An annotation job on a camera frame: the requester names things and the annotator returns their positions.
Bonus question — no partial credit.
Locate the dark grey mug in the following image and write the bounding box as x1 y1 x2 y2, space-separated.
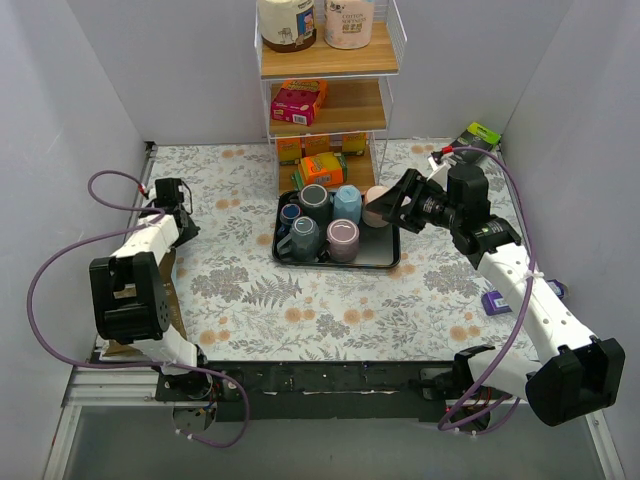
299 184 333 226

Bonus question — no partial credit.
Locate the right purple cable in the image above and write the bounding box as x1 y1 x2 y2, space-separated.
437 145 539 432

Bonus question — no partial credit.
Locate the lavender purple mug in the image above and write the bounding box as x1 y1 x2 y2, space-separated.
326 219 360 263

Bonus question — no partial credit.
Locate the light blue faceted mug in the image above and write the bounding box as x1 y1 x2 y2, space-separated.
333 185 362 225

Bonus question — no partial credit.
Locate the white wire wooden shelf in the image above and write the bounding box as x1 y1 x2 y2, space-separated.
254 1 407 195

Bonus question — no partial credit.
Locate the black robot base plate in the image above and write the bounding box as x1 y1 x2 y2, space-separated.
154 359 501 424

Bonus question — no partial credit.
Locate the brown paper bag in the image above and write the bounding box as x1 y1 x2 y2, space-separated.
101 249 187 359

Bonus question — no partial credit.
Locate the yellow sponge box right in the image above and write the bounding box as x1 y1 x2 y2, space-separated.
341 132 368 156

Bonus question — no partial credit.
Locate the black green razor box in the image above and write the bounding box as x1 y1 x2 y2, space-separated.
450 122 501 164

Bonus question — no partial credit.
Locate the purple white box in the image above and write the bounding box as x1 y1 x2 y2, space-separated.
481 279 567 316

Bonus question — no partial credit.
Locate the yellow sponge box left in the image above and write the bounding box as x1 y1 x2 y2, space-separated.
276 137 303 165

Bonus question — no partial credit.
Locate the pink orange sponge box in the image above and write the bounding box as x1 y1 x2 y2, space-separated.
270 79 328 126

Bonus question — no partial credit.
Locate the pink cotton tissue roll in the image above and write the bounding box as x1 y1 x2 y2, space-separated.
324 0 375 50

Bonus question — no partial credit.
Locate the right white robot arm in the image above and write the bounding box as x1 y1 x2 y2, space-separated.
366 165 625 426

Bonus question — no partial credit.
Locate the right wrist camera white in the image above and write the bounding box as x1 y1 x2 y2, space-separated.
428 146 456 189

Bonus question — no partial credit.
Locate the yellow sponge box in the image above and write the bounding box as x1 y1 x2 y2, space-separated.
304 134 331 156
276 137 303 165
341 132 368 156

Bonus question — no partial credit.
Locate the navy blue mug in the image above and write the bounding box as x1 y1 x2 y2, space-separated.
277 203 302 237

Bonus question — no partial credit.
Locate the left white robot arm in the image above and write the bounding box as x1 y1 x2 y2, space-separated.
89 178 213 400

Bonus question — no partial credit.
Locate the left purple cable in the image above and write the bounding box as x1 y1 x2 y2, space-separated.
27 169 251 449

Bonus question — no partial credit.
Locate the slate blue mug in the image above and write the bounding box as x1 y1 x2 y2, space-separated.
276 216 320 262

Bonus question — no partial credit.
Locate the pink mug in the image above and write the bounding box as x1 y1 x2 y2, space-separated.
361 185 393 229

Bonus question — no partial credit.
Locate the floral table mat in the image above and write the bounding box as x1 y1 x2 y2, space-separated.
150 144 536 361

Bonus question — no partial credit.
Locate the purple cable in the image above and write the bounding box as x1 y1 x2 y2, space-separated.
437 145 539 432
27 169 251 449

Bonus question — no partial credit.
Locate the yellow sponge box middle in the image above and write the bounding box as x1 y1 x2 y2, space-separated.
304 134 331 156

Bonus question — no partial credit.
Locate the black serving tray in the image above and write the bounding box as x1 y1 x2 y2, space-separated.
272 187 400 269

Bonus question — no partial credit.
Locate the brown cartoon paper roll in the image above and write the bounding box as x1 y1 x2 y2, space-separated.
257 0 316 53

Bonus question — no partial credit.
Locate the orange green sponge pack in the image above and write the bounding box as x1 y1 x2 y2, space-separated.
292 152 348 190

